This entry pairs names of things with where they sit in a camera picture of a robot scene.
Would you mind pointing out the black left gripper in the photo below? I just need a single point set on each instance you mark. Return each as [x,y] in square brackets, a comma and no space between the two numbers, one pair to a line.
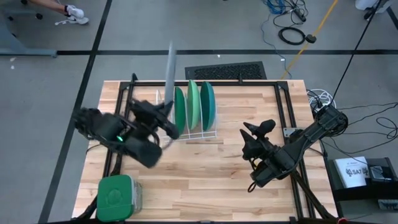
[146,113]

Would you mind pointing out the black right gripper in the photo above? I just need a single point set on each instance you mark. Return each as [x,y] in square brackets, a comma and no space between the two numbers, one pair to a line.
[261,152]

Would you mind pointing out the medium green plate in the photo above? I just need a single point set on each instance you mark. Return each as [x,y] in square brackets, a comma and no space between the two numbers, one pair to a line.
[179,109]

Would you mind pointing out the light green plate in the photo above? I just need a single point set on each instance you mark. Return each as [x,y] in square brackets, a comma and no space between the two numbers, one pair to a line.
[193,105]

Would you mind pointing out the dark teal plate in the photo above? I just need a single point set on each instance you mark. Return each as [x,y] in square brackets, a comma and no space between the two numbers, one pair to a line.
[207,105]

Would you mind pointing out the grey plate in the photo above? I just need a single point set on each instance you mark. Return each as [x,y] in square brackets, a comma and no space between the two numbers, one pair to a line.
[170,74]

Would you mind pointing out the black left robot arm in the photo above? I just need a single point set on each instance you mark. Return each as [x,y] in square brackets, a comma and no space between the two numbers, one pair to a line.
[105,127]

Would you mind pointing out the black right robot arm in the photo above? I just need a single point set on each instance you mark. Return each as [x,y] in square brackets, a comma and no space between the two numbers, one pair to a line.
[311,133]

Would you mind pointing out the black perforated floor mat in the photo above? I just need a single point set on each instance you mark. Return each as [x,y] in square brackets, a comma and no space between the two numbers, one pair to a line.
[225,71]

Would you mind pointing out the green lidded storage container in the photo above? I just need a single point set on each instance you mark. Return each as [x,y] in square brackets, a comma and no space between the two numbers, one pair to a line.
[115,197]

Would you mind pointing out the black equipment case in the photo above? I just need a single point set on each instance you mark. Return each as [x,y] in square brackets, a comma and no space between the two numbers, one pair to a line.
[367,193]

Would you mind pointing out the black power strip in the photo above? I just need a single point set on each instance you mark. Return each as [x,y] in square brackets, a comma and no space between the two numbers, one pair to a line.
[300,14]

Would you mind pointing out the person's white shoe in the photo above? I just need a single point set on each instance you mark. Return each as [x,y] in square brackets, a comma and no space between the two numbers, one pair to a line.
[76,14]

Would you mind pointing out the grey desk foot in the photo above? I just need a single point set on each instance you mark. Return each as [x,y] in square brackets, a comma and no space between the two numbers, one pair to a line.
[18,46]

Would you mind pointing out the person's leg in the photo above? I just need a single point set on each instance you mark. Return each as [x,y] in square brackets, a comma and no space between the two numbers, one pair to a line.
[46,3]

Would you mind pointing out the white object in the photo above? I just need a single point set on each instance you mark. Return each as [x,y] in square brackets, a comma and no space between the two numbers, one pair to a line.
[368,4]

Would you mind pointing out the black office chair base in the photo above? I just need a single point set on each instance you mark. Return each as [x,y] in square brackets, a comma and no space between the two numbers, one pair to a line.
[31,11]

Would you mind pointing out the silver metal bracket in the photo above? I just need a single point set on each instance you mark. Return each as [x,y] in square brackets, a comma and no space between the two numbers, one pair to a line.
[289,131]

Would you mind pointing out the black aluminium table frame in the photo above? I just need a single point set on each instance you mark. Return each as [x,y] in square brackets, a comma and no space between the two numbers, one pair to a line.
[287,102]

